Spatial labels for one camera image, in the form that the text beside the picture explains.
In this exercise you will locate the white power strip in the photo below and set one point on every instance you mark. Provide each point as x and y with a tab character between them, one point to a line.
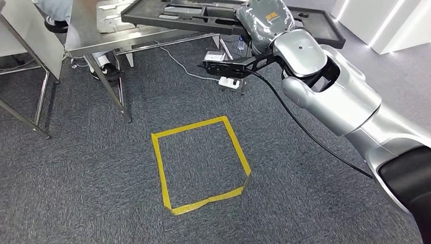
227	82

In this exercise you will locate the black plastic frame part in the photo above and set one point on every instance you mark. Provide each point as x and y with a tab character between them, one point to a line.
141	17

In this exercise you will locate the black white sneaker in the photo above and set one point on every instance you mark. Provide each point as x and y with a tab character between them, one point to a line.
55	26
107	71

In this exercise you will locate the clear plastic water bottle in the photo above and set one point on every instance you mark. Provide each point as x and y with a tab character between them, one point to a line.
241	45

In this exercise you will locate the yellow floor tape square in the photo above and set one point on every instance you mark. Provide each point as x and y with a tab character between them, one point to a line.
156	168

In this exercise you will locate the steel table white panel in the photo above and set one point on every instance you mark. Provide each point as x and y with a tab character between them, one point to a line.
30	33

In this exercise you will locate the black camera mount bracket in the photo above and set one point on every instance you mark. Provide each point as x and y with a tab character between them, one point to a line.
235	67

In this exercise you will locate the white lit display wall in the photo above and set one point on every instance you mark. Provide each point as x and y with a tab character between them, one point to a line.
404	27

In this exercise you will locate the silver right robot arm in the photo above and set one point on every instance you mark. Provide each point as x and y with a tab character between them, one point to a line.
336	101

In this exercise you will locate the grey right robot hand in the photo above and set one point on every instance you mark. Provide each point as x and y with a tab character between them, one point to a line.
266	23

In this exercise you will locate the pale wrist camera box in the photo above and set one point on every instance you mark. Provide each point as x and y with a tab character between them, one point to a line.
214	56

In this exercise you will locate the person's leg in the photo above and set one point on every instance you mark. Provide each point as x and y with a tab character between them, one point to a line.
55	8
101	59

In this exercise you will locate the silver stamped metal plate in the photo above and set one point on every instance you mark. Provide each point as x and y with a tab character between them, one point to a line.
111	20

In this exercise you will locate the stainless steel workbench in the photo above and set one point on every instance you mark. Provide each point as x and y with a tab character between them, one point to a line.
84	33

